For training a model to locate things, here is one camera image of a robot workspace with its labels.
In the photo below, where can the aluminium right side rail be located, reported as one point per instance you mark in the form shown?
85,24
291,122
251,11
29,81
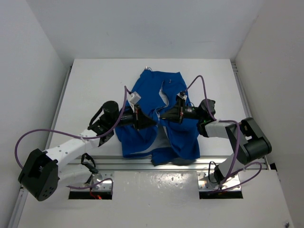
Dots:
241,91

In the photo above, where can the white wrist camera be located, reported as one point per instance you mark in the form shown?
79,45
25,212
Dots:
133,98
181,95

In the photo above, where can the blue zip-up vest jacket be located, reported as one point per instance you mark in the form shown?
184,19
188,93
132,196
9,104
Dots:
167,140

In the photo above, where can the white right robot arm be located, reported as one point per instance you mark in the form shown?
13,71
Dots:
247,140

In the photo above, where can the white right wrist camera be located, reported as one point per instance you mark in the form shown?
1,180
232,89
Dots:
181,95

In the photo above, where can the aluminium rail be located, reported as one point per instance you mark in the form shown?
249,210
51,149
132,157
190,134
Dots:
114,163
241,91
23,193

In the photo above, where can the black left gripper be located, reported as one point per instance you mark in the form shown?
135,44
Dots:
140,119

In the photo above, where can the aluminium front rail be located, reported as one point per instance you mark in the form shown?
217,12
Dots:
114,163

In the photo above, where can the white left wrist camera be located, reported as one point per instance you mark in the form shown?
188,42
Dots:
133,98

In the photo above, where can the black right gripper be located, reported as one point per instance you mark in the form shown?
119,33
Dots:
175,114

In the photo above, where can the aluminium left side rail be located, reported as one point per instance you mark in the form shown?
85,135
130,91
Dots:
23,193

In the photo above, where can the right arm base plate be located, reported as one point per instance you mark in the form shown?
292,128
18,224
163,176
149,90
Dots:
206,183

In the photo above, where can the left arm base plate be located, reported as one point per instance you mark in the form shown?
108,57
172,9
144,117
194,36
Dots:
104,181

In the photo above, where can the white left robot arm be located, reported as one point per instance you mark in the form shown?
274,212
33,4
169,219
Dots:
41,173

